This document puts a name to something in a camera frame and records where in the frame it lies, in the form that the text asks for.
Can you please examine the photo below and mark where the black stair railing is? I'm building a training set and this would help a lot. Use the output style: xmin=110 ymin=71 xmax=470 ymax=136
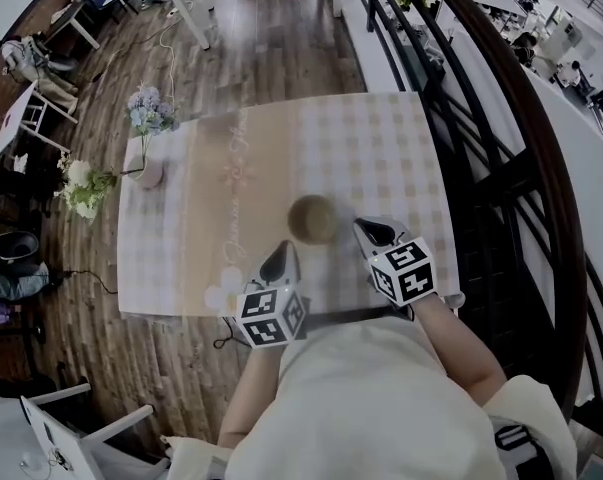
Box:
xmin=365 ymin=0 xmax=603 ymax=434

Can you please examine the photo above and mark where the white flower bunch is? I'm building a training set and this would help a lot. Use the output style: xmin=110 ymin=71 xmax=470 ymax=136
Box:
xmin=54 ymin=151 xmax=120 ymax=222

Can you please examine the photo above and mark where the black floor cable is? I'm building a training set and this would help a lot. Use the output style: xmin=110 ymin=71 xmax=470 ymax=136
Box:
xmin=55 ymin=267 xmax=120 ymax=297

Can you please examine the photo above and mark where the person's right forearm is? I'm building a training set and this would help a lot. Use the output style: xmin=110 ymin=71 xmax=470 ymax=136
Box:
xmin=411 ymin=291 xmax=509 ymax=410

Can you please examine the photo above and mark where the black striped strap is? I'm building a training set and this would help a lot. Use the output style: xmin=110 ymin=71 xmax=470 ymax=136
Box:
xmin=493 ymin=421 xmax=541 ymax=480

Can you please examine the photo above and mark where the dark top desk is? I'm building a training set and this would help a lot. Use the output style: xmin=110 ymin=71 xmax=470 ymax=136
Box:
xmin=45 ymin=0 xmax=102 ymax=52

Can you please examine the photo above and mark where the dark grey shell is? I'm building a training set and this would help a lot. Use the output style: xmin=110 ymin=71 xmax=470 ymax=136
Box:
xmin=0 ymin=230 xmax=41 ymax=268

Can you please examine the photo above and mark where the small white desk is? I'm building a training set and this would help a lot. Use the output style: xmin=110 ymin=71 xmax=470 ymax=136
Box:
xmin=0 ymin=80 xmax=80 ymax=165

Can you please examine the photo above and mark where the black chair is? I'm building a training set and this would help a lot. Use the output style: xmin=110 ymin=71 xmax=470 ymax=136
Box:
xmin=0 ymin=165 xmax=71 ymax=219

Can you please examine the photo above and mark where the black cable bunch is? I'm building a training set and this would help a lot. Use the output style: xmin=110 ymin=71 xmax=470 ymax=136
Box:
xmin=45 ymin=445 xmax=75 ymax=472

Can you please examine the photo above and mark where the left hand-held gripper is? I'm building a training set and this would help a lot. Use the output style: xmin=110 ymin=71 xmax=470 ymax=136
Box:
xmin=235 ymin=240 xmax=308 ymax=351

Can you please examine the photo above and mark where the white flower vase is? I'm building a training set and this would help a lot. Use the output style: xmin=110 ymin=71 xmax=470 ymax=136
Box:
xmin=135 ymin=160 xmax=166 ymax=190

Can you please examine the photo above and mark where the person's white shirt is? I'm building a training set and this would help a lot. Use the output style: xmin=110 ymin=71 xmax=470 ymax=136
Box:
xmin=163 ymin=315 xmax=580 ymax=480

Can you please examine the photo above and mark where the beige checked tablecloth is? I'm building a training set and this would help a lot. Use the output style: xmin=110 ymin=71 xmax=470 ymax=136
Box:
xmin=116 ymin=91 xmax=461 ymax=319

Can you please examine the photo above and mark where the pale blue flower bunch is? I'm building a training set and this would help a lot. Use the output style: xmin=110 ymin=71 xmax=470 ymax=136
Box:
xmin=124 ymin=85 xmax=181 ymax=138

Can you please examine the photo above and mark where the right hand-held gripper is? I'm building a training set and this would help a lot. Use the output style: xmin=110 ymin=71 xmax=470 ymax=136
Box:
xmin=353 ymin=216 xmax=439 ymax=308

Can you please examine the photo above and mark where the person's left forearm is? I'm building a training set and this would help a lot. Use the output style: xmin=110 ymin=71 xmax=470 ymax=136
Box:
xmin=216 ymin=343 xmax=295 ymax=450

